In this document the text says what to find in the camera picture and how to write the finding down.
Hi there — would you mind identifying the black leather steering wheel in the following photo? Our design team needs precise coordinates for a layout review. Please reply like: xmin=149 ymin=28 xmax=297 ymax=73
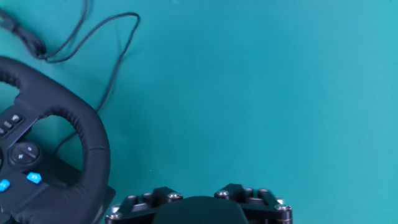
xmin=0 ymin=55 xmax=111 ymax=224

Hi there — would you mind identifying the black USB cable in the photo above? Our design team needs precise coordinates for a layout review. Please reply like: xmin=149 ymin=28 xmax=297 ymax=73
xmin=0 ymin=0 xmax=141 ymax=156

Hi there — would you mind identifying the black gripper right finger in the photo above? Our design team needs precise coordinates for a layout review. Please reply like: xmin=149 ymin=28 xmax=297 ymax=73
xmin=213 ymin=183 xmax=294 ymax=224

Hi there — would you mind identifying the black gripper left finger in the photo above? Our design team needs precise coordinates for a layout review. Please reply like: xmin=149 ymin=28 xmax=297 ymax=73
xmin=104 ymin=186 xmax=184 ymax=224

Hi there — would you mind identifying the green table mat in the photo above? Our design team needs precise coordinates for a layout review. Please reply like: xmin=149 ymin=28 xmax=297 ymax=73
xmin=0 ymin=0 xmax=398 ymax=224

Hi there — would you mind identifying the black Logitech wheel base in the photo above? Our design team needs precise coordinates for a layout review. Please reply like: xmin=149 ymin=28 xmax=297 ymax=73
xmin=46 ymin=154 xmax=116 ymax=224

